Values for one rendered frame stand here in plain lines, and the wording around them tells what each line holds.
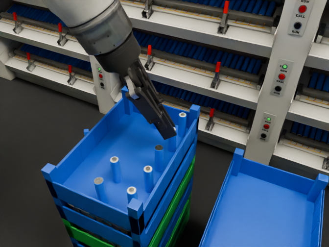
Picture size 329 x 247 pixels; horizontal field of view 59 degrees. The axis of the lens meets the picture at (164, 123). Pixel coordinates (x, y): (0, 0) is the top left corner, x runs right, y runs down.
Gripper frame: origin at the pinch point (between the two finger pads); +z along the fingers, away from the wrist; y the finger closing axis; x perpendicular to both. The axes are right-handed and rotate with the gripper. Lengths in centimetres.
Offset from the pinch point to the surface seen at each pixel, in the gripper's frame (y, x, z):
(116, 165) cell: 8.4, -10.2, -1.4
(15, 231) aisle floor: -6, -64, 24
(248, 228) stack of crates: 16.3, 7.9, 22.0
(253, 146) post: -27, 16, 50
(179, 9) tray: -51, 11, 0
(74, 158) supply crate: 3.6, -19.5, -3.0
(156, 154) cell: 6.1, -3.0, 2.1
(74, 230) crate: 11.5, -27.3, 9.4
